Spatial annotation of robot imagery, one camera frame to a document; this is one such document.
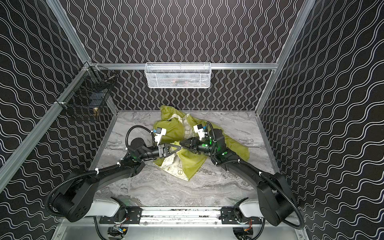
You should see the green zip-up jacket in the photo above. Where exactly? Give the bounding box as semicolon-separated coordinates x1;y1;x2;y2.
154;106;250;181

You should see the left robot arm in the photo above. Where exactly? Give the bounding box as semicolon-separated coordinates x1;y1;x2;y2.
44;125;182;222

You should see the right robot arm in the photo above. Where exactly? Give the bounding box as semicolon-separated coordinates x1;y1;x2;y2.
180;122;305;230

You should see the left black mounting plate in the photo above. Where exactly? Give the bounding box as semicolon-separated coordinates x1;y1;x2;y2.
99;207;143;225

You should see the black mounting plate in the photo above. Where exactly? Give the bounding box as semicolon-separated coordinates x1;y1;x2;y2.
99;207;143;225
219;207;262;225

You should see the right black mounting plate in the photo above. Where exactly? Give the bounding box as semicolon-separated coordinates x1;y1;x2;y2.
219;207;262;225

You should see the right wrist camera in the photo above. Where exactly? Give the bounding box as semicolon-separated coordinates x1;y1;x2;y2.
193;124;209;141

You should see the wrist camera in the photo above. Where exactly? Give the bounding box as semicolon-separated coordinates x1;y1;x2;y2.
193;124;209;141
152;128;167;145

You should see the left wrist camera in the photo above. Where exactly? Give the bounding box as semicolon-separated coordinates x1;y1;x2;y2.
152;128;167;145

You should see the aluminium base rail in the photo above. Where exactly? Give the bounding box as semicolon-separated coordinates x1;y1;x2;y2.
59;206;301;227

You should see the white mesh wall basket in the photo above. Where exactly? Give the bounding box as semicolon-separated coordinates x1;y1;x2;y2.
145;62;212;89

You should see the black wire wall basket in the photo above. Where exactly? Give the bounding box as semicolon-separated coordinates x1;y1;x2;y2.
58;66;118;122

